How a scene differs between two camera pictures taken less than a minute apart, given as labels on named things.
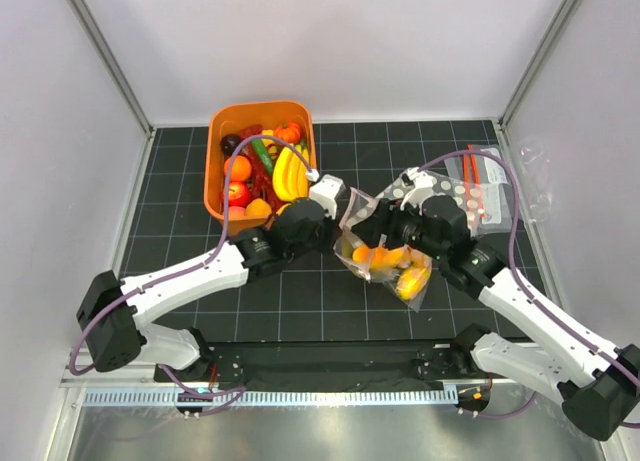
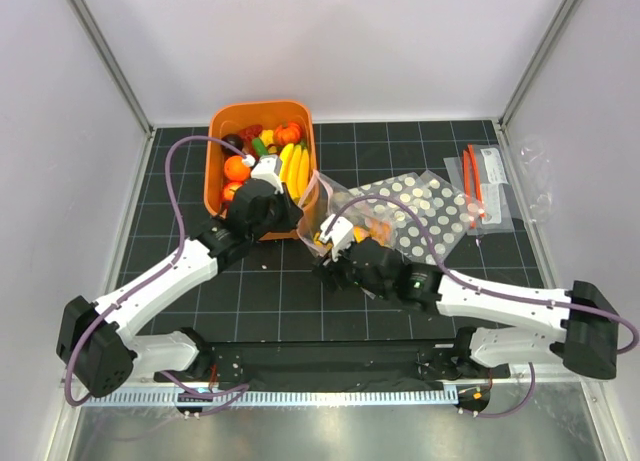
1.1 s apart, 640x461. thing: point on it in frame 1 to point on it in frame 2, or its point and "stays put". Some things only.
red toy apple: (239, 194) stays put
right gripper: (384, 220) to (325, 267)
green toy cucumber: (265, 155) stays put
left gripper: (333, 229) to (291, 211)
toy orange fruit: (241, 168) stays put
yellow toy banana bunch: (291, 175) stays put
